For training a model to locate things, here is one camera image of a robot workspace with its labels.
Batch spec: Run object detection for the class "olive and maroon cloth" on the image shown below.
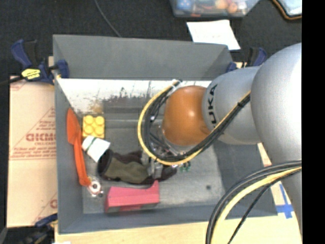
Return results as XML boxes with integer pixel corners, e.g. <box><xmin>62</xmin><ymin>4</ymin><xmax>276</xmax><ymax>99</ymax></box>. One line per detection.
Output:
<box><xmin>96</xmin><ymin>148</ymin><xmax>178</xmax><ymax>186</ymax></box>

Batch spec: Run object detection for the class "pink flat box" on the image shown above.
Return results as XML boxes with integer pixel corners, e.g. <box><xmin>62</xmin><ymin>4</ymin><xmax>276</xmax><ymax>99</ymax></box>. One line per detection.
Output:
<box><xmin>104</xmin><ymin>179</ymin><xmax>161</xmax><ymax>214</ymax></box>

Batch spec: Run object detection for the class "white paper cup, green stripe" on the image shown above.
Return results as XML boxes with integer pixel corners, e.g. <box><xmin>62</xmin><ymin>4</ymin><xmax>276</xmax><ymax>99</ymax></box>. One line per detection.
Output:
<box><xmin>81</xmin><ymin>135</ymin><xmax>111</xmax><ymax>163</ymax></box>

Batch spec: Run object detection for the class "yellow studded toy block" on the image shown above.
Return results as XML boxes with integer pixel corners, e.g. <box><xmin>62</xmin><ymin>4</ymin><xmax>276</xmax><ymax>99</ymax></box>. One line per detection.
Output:
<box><xmin>81</xmin><ymin>114</ymin><xmax>106</xmax><ymax>140</ymax></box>

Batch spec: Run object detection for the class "orange plastic toy shovel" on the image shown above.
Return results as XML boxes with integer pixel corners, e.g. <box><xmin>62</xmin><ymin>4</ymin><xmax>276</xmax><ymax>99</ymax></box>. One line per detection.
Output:
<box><xmin>66</xmin><ymin>107</ymin><xmax>92</xmax><ymax>187</ymax></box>

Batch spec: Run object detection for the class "grey metal bin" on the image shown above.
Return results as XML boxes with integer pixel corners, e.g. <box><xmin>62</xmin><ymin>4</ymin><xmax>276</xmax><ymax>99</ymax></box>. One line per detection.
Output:
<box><xmin>52</xmin><ymin>34</ymin><xmax>278</xmax><ymax>235</ymax></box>

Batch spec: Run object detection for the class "brown cardboard board, red print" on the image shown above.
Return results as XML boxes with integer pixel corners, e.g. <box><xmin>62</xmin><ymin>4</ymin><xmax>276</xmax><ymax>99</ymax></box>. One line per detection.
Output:
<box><xmin>6</xmin><ymin>75</ymin><xmax>58</xmax><ymax>228</ymax></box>

